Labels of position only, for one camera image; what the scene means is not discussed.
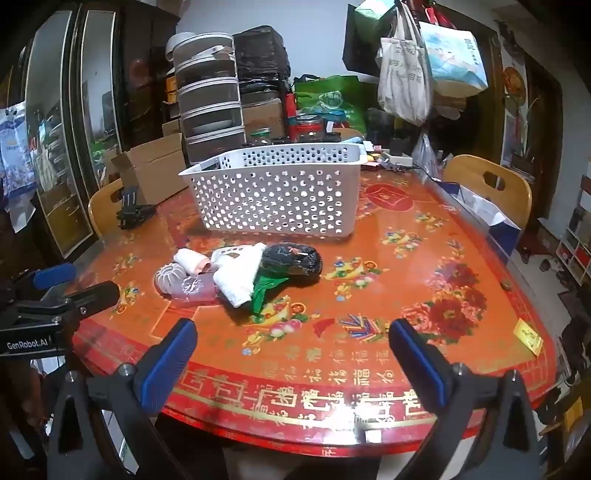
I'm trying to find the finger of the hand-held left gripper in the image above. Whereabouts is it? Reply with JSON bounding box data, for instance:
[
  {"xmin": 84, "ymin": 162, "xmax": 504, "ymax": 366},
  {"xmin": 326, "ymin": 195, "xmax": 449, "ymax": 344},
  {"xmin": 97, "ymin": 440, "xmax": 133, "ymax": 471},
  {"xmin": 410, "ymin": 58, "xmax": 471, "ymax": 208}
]
[
  {"xmin": 41, "ymin": 281, "xmax": 122, "ymax": 325},
  {"xmin": 31, "ymin": 263, "xmax": 78, "ymax": 291}
]

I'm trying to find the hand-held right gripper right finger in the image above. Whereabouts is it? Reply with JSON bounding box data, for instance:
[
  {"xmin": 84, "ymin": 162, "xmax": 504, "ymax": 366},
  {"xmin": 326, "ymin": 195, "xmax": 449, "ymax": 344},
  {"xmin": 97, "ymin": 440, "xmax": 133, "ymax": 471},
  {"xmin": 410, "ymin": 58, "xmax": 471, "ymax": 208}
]
[{"xmin": 389, "ymin": 318, "xmax": 541, "ymax": 480}]

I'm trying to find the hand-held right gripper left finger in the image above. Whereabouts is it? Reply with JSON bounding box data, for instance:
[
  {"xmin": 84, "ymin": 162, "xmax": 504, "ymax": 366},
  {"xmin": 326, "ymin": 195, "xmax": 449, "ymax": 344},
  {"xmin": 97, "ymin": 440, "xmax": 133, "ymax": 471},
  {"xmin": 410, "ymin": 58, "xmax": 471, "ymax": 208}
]
[{"xmin": 46, "ymin": 318, "xmax": 199, "ymax": 480}]

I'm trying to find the red bottle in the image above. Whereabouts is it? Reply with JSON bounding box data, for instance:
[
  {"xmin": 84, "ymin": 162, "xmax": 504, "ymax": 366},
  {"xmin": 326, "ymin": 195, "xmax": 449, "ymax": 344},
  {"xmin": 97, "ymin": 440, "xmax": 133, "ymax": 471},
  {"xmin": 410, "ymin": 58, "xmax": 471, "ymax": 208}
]
[{"xmin": 283, "ymin": 92, "xmax": 298, "ymax": 139}]

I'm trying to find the beige canvas tote bag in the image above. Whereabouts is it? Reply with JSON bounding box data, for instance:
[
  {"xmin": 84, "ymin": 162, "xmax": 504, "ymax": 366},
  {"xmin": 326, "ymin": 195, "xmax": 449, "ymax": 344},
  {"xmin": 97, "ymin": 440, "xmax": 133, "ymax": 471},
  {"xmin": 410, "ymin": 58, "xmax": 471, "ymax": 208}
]
[{"xmin": 376, "ymin": 2, "xmax": 433, "ymax": 126}]

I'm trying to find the white perforated plastic basket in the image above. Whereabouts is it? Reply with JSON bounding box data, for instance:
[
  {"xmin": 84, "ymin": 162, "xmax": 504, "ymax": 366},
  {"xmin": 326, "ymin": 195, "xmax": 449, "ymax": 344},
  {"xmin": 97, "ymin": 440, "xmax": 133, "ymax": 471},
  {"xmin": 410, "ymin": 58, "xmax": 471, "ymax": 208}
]
[{"xmin": 178, "ymin": 142, "xmax": 363, "ymax": 239}]

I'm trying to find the small cardboard box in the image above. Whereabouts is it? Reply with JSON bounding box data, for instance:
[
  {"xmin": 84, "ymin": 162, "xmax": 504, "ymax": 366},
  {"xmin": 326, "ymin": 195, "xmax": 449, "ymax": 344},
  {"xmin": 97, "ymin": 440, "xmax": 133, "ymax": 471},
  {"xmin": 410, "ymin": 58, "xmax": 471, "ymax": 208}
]
[{"xmin": 242, "ymin": 99, "xmax": 284, "ymax": 139}]

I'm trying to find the blue white printed plastic bag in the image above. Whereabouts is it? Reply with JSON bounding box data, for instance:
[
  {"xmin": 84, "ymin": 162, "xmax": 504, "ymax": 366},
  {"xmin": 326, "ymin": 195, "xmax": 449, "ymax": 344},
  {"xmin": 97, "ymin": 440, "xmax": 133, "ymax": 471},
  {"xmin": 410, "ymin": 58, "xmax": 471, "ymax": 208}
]
[{"xmin": 0, "ymin": 104, "xmax": 38, "ymax": 232}]

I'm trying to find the white towel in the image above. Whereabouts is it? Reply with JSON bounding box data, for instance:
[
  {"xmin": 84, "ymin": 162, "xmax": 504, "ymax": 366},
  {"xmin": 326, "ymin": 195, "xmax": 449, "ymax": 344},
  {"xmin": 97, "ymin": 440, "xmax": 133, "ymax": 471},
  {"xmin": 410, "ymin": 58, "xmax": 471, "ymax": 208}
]
[{"xmin": 210, "ymin": 244, "xmax": 267, "ymax": 308}]

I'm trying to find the blue and white paper bag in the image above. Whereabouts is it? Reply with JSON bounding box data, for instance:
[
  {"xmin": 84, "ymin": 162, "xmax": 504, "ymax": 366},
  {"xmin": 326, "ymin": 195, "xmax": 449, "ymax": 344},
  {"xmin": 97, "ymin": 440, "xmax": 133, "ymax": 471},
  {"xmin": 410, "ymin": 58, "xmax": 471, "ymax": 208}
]
[{"xmin": 431, "ymin": 180, "xmax": 522, "ymax": 266}]

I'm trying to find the pink purple sock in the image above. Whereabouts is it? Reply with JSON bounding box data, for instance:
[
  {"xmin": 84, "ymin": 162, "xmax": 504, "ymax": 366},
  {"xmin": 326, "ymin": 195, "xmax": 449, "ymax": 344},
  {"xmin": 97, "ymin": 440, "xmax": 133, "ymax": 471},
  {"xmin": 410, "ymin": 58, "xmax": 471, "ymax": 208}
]
[{"xmin": 154, "ymin": 262, "xmax": 222, "ymax": 306}]

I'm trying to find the glass jar with red lid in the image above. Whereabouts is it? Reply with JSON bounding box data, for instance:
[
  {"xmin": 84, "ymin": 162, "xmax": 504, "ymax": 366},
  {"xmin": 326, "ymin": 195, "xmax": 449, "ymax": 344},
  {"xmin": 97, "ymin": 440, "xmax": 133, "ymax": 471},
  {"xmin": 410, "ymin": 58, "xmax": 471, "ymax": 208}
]
[{"xmin": 295, "ymin": 113, "xmax": 325, "ymax": 141}]

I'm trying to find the mirrored cabinet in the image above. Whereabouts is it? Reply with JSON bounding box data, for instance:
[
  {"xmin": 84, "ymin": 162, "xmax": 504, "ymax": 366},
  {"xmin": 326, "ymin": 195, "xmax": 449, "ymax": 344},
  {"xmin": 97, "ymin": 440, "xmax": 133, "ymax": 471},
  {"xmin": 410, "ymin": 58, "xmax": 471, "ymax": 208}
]
[{"xmin": 18, "ymin": 4, "xmax": 125, "ymax": 259}]

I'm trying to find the green cloth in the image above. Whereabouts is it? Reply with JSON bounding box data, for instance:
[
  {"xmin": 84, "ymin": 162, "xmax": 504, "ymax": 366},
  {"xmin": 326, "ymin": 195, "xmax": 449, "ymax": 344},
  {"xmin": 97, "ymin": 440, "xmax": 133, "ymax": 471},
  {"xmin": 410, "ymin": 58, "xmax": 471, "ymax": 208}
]
[{"xmin": 249, "ymin": 274, "xmax": 290, "ymax": 319}]

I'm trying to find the black knit hat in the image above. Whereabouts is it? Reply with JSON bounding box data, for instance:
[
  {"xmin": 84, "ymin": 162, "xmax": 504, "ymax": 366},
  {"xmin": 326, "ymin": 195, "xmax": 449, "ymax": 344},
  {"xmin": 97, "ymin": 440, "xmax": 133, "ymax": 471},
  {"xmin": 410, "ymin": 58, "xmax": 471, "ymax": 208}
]
[{"xmin": 259, "ymin": 243, "xmax": 323, "ymax": 286}]

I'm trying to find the black paper bag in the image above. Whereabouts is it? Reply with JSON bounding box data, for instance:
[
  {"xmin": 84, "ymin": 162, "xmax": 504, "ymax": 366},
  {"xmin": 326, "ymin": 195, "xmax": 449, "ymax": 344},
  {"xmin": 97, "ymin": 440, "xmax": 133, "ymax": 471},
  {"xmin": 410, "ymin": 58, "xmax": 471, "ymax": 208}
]
[{"xmin": 342, "ymin": 0, "xmax": 398, "ymax": 77}]

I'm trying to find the stack of clear storage drawers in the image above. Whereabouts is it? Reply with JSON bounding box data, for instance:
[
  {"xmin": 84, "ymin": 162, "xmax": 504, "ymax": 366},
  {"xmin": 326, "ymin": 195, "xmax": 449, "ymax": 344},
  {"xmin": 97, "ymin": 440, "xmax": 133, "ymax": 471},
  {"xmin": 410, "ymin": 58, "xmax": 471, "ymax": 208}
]
[{"xmin": 165, "ymin": 31, "xmax": 247, "ymax": 167}]

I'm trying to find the wooden chair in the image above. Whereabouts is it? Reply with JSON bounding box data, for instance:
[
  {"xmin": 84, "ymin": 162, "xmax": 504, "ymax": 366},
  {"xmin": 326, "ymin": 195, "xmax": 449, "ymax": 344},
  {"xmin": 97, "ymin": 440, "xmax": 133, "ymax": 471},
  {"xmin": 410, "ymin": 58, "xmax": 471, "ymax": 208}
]
[
  {"xmin": 88, "ymin": 178, "xmax": 125, "ymax": 241},
  {"xmin": 441, "ymin": 154, "xmax": 533, "ymax": 229}
]

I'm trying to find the yellow card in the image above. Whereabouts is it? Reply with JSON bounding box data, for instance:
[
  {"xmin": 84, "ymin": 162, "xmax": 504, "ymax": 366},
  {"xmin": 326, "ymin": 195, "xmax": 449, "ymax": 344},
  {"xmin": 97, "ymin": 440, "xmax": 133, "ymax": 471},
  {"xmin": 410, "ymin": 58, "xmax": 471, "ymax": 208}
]
[{"xmin": 513, "ymin": 318, "xmax": 544, "ymax": 356}]

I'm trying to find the open cardboard box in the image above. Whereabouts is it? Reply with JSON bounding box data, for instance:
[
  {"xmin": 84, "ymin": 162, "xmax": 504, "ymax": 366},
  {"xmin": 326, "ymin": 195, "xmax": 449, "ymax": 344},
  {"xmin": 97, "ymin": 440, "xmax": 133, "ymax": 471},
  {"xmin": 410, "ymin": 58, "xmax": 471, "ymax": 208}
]
[{"xmin": 111, "ymin": 133, "xmax": 188, "ymax": 206}]

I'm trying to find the black folding phone stand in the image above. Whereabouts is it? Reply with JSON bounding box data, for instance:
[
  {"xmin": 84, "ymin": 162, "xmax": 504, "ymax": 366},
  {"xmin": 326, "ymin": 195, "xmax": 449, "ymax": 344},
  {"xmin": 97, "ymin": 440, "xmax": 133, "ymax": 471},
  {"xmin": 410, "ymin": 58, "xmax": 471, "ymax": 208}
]
[{"xmin": 115, "ymin": 185, "xmax": 158, "ymax": 230}]

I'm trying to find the blue printed paper bag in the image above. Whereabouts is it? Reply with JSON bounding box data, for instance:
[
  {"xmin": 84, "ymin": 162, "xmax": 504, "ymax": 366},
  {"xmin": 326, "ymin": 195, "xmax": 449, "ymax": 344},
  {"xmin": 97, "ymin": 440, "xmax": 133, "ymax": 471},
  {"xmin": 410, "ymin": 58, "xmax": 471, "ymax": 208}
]
[{"xmin": 418, "ymin": 18, "xmax": 489, "ymax": 97}]

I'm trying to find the green snack bag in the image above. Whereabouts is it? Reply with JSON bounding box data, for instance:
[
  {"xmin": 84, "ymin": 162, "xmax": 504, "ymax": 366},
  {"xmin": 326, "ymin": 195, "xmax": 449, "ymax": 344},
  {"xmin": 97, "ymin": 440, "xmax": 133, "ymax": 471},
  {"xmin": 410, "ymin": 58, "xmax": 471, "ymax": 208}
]
[{"xmin": 294, "ymin": 74, "xmax": 370, "ymax": 134}]

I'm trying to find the shelf with boxes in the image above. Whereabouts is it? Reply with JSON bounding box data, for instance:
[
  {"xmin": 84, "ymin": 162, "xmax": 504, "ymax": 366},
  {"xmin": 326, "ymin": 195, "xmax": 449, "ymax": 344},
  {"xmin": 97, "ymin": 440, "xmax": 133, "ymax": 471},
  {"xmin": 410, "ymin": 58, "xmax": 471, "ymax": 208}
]
[{"xmin": 556, "ymin": 203, "xmax": 591, "ymax": 284}]

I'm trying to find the white sock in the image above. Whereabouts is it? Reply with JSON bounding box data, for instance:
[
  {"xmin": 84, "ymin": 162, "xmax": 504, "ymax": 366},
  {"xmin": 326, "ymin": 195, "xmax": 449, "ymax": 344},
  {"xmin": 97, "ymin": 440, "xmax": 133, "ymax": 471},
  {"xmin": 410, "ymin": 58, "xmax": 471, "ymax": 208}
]
[{"xmin": 173, "ymin": 248, "xmax": 212, "ymax": 278}]

